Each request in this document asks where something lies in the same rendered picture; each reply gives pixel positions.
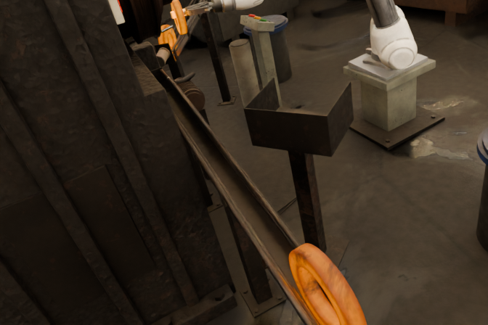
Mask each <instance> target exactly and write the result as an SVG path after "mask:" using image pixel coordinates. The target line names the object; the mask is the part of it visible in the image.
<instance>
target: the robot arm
mask: <svg viewBox="0 0 488 325"><path fill-rule="evenodd" d="M262 2H263V0H211V2H207V1H205V2H200V3H199V4H194V5H192V6H189V7H185V9H183V12H184V16H187V15H189V16H191V15H198V14H202V13H206V12H210V11H211V10H213V12H214V13H219V12H222V11H223V12H224V13H225V12H231V11H234V10H244V9H250V8H252V7H255V6H257V5H259V4H261V3H262ZM366 2H367V5H368V7H369V10H370V14H371V15H372V19H371V21H370V43H371V48H366V50H365V52H366V53H367V54H369V55H370V56H369V57H366V58H364V59H363V60H362V62H363V63H365V64H370V65H375V66H377V67H382V68H384V69H386V70H389V71H391V70H399V69H403V68H405V67H407V66H409V65H411V64H412V63H413V61H414V60H415V57H416V54H417V50H418V49H417V45H416V43H415V40H414V38H413V35H412V32H411V30H410V27H409V25H408V23H407V20H406V19H405V17H404V13H403V11H402V10H401V9H400V8H399V7H398V6H397V5H395V4H394V0H366Z"/></svg>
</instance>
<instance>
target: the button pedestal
mask: <svg viewBox="0 0 488 325"><path fill-rule="evenodd" d="M246 16H247V17H245V16H244V15H241V16H240V24H242V25H245V26H247V27H249V28H250V29H251V32H252V36H253V43H254V47H255V51H256V57H257V61H258V65H259V72H260V75H261V82H262V86H263V87H265V85H267V84H268V82H270V81H271V80H272V79H273V78H274V81H275V85H276V89H277V96H278V100H279V105H280V107H287V108H291V109H292V107H291V106H290V105H288V104H287V103H285V102H284V101H283V100H281V96H280V89H279V85H278V80H277V74H276V69H275V61H274V57H273V53H272V45H271V41H270V37H269V32H274V30H275V23H274V22H271V21H268V20H267V21H266V22H264V21H260V19H255V18H254V17H251V18H253V19H251V18H249V16H248V15H246ZM256 20H258V21H260V22H258V21H256Z"/></svg>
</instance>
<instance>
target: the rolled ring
mask: <svg viewBox="0 0 488 325"><path fill-rule="evenodd" d="M289 264H290V269H291V272H292V274H293V278H294V280H295V282H296V285H297V287H298V289H299V291H300V293H301V295H302V297H303V299H304V300H305V302H306V304H307V305H308V307H309V309H310V311H311V312H312V313H313V315H314V317H315V318H316V319H317V320H318V322H319V323H320V325H367V322H366V320H365V316H364V313H363V311H362V308H361V306H360V304H359V301H358V299H357V298H356V296H355V294H354V292H353V290H352V289H351V287H350V286H349V283H348V282H347V280H346V279H345V278H344V276H343V275H342V273H341V272H340V271H339V270H338V268H337V267H336V265H335V264H334V263H333V262H332V261H331V259H330V258H329V257H328V256H327V255H326V254H325V253H324V252H322V251H321V250H320V249H319V248H317V247H315V246H314V245H313V244H309V243H306V244H303V245H301V246H299V247H297V248H296V249H294V250H292V251H291V252H290V254H289ZM318 283H319V284H320V286H321V287H322V288H323V290H324V292H325V294H326V295H327V296H328V298H329V300H330V302H331V303H332V305H333V306H332V305H331V304H330V303H329V301H328V299H327V298H326V296H325V295H324V294H323V292H322V290H321V289H320V286H319V284H318Z"/></svg>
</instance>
